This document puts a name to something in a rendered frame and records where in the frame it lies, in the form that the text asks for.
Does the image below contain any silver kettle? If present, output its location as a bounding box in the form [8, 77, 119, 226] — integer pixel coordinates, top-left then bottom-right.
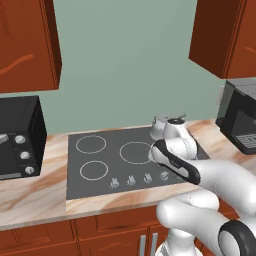
[150, 114, 188, 141]

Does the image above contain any dark grey hob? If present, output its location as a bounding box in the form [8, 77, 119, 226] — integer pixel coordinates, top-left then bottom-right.
[65, 125, 211, 201]

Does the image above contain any red-brown drawer front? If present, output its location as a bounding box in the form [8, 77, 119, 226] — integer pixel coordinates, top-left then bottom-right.
[73, 205, 161, 235]
[0, 219, 76, 251]

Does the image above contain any silver toaster oven knob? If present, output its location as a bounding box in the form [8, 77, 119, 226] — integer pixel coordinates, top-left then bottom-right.
[14, 134, 27, 146]
[19, 150, 32, 161]
[24, 165, 36, 176]

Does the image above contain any black toaster oven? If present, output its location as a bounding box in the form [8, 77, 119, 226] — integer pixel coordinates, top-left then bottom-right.
[0, 95, 48, 181]

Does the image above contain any red-brown cupboard door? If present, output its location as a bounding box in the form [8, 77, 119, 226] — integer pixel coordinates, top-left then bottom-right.
[78, 227, 150, 256]
[0, 241, 80, 256]
[147, 224, 172, 256]

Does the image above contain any silver cupboard handle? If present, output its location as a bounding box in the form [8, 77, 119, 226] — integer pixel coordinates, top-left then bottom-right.
[139, 234, 147, 256]
[151, 232, 159, 256]

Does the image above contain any red-brown wall cupboard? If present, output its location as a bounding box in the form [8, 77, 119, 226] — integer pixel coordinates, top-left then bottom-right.
[188, 0, 256, 80]
[0, 0, 63, 94]

